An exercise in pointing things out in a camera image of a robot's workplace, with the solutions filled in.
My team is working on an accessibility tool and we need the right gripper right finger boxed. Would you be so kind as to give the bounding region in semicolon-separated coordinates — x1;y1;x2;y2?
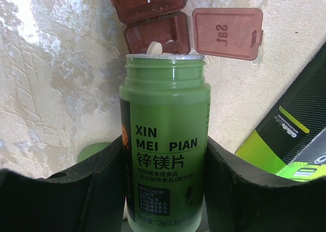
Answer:
204;138;325;231

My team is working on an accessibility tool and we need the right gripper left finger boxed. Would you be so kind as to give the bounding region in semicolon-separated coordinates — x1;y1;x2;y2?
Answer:
1;137;125;231

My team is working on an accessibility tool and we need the green bottle cap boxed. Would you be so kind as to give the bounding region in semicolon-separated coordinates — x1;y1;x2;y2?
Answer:
76;142;111;163

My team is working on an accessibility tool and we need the green pill bottle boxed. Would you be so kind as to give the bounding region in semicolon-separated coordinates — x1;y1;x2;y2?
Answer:
119;54;211;231

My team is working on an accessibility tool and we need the red weekly pill organizer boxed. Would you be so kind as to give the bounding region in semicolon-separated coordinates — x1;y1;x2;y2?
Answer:
111;0;263;61

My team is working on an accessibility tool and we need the black green carton box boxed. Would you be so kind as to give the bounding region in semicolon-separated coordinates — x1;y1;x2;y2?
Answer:
235;45;325;182

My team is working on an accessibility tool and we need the white round pill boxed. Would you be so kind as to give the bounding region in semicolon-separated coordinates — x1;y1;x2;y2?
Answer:
146;41;162;55

